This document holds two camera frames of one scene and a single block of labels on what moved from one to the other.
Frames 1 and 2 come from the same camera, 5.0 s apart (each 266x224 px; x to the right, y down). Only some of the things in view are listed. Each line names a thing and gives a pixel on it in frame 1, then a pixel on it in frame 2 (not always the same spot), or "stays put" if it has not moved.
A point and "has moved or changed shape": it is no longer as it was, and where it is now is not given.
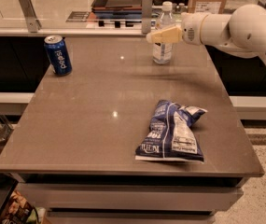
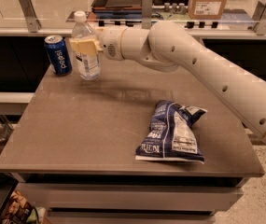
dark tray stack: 119,3 stays put
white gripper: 190,28 to 110,43
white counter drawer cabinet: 69,199 stays put
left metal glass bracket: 34,24 stays put
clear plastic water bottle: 163,52 has moved or changed shape
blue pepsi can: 58,52 stays put
